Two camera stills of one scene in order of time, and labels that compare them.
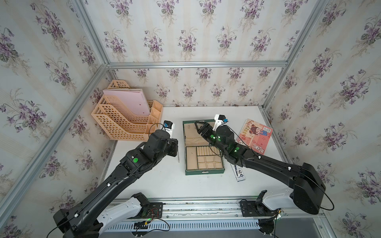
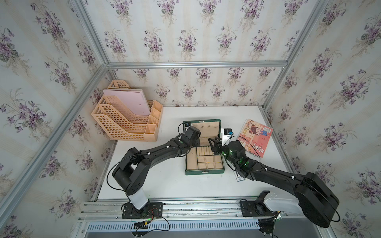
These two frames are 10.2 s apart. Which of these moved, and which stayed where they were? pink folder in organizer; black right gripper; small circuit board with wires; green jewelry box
Moved: black right gripper
Stayed: green jewelry box; pink folder in organizer; small circuit board with wires
